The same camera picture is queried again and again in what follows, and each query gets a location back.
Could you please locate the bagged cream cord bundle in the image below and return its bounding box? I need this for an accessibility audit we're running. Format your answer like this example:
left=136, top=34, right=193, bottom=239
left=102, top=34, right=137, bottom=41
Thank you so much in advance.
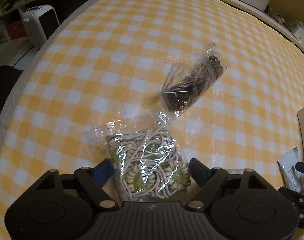
left=83, top=110, right=193, bottom=203

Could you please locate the red box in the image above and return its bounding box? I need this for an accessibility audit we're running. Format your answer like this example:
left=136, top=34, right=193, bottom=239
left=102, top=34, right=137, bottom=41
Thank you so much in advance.
left=5, top=22, right=26, bottom=41

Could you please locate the yellow checked bed sheet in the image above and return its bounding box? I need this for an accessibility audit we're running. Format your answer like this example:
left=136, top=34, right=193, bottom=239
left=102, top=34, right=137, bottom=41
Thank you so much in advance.
left=0, top=0, right=304, bottom=240

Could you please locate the white numbered packet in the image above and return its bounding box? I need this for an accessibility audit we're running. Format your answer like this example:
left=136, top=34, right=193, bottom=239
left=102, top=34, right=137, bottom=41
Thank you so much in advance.
left=277, top=148, right=304, bottom=193

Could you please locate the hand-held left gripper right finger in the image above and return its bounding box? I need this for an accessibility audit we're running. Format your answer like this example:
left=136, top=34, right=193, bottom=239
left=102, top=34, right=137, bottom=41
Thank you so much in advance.
left=188, top=158, right=268, bottom=209

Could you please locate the white tissue box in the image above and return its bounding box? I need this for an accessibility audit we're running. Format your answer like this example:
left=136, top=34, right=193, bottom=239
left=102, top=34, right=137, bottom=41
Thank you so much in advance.
left=286, top=19, right=304, bottom=43

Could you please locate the white space heater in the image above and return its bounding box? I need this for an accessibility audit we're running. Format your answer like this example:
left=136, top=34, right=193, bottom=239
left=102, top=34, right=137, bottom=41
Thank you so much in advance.
left=21, top=5, right=60, bottom=49

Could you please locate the bagged brown cord bundle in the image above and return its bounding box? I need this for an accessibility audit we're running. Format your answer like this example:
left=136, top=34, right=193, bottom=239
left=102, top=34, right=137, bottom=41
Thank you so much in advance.
left=161, top=42, right=229, bottom=117

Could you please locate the black chair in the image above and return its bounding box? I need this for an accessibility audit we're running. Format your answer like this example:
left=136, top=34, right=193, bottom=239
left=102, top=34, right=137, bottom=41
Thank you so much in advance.
left=0, top=40, right=24, bottom=122

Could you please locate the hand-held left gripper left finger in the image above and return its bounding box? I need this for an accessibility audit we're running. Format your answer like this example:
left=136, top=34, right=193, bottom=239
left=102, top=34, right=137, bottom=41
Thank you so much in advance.
left=35, top=159, right=115, bottom=208

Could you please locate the coiled rope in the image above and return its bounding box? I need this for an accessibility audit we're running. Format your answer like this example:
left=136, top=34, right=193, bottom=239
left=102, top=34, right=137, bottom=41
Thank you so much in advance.
left=267, top=6, right=287, bottom=26

